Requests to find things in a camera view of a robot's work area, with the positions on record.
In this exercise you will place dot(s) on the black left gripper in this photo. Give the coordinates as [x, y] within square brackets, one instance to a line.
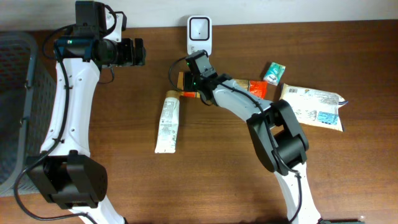
[137, 51]

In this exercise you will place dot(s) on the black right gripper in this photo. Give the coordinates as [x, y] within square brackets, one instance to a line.
[193, 61]

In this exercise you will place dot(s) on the orange spaghetti package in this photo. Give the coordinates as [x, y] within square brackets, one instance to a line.
[257, 88]

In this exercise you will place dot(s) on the teal tissue pack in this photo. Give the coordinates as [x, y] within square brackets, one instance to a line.
[274, 73]

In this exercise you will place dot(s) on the white tube with gold cap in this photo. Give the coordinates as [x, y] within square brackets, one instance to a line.
[168, 124]

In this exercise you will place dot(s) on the cream food pouch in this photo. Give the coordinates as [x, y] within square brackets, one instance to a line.
[314, 107]

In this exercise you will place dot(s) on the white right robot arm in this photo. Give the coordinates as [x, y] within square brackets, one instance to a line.
[278, 138]

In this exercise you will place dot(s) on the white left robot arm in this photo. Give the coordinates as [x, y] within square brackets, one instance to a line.
[63, 172]

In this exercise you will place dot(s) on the white barcode scanner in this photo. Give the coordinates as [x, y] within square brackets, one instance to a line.
[199, 34]

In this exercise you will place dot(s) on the dark grey plastic basket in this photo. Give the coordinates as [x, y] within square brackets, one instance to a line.
[27, 97]

